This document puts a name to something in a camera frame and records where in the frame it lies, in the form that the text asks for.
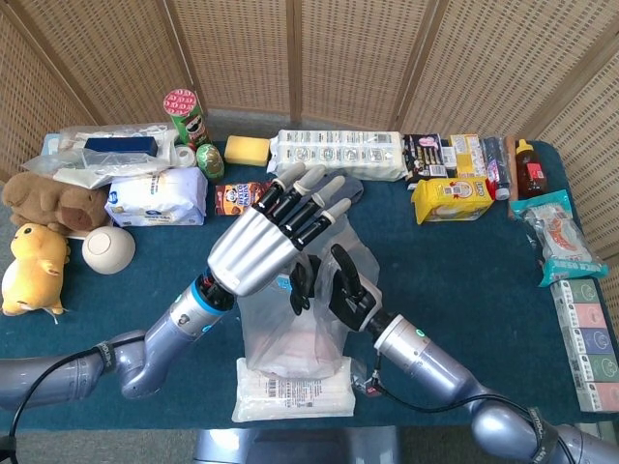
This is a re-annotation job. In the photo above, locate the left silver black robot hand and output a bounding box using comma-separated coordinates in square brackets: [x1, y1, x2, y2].
[206, 162, 352, 298]

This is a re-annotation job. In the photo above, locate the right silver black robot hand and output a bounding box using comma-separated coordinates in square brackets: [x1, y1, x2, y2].
[288, 244, 383, 334]

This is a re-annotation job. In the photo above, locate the clear plastic shopping bag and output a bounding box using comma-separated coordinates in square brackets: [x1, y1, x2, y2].
[239, 212, 381, 381]

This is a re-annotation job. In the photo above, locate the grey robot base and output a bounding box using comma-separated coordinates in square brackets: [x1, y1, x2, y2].
[192, 425, 401, 464]

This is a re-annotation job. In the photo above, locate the clear bag with blue box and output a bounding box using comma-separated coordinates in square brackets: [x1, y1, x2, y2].
[21, 123, 183, 190]

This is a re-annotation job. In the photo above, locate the brown cookie box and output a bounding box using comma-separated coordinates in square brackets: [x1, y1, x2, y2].
[214, 181, 276, 218]

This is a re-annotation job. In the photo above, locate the small clear red-label packet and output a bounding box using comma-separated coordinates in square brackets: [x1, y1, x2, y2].
[351, 360, 387, 398]

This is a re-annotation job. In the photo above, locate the yellow sponge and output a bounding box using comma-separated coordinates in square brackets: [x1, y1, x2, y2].
[224, 134, 271, 168]

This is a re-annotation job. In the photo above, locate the green egg-shaped toy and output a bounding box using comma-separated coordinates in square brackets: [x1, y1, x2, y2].
[195, 143, 225, 183]

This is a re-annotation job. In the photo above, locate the blue table cover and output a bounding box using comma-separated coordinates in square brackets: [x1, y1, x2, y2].
[0, 139, 619, 431]

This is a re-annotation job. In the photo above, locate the grey cloth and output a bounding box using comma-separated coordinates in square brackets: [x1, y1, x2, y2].
[316, 167, 365, 208]

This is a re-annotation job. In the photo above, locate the white blue soft pack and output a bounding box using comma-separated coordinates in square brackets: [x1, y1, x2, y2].
[104, 166, 209, 227]

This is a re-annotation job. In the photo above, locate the white tape roll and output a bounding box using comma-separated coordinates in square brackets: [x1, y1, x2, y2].
[173, 143, 198, 169]

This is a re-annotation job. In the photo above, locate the white flat barcode package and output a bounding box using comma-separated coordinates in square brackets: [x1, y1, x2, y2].
[231, 358, 357, 422]

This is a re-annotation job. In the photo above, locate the long white tissue multipack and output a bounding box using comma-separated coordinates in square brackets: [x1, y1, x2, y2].
[266, 129, 408, 183]

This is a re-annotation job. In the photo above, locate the yellow snack package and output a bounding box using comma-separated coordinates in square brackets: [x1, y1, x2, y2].
[410, 176, 496, 226]

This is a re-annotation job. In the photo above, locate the green Pringles can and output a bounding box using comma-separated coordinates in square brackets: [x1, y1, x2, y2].
[162, 88, 212, 151]

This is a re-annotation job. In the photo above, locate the white round bowl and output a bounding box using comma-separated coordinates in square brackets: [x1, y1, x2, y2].
[81, 225, 136, 276]

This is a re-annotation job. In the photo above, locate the black pink snack box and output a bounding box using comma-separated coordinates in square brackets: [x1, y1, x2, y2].
[401, 133, 447, 189]

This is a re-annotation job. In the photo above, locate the dark blue box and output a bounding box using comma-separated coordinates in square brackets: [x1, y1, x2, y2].
[83, 136, 160, 159]

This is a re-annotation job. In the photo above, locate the yellow orange box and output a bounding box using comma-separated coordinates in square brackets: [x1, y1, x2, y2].
[449, 133, 487, 179]

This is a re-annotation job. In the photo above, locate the dark purple tube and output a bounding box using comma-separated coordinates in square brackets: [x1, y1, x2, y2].
[482, 135, 512, 202]

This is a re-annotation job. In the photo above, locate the wicker folding screen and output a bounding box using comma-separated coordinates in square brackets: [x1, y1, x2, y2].
[0, 0, 619, 262]

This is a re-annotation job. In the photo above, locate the brown wooden stick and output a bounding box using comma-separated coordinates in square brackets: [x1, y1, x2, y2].
[503, 134, 521, 221]

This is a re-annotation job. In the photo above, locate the brown capybara plush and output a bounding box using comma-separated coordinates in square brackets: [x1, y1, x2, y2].
[1, 171, 111, 237]

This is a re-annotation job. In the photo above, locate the teal rice cracker pack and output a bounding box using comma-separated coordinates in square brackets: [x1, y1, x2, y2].
[510, 188, 610, 289]

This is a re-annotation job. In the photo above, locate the brown honey bottle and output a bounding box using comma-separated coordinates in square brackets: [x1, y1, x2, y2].
[515, 138, 550, 198]

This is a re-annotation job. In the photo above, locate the yellow plush toy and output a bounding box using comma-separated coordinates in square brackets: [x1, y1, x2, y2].
[0, 222, 72, 316]

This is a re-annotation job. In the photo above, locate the multicoloured box strip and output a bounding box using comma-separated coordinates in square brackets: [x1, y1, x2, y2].
[549, 278, 619, 413]

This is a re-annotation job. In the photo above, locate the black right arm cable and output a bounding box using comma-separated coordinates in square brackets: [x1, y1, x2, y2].
[371, 355, 552, 464]

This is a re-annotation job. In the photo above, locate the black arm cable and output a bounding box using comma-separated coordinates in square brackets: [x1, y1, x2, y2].
[0, 345, 146, 464]
[371, 355, 552, 464]

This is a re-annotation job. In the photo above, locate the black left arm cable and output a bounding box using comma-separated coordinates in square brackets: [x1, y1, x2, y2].
[0, 345, 146, 464]

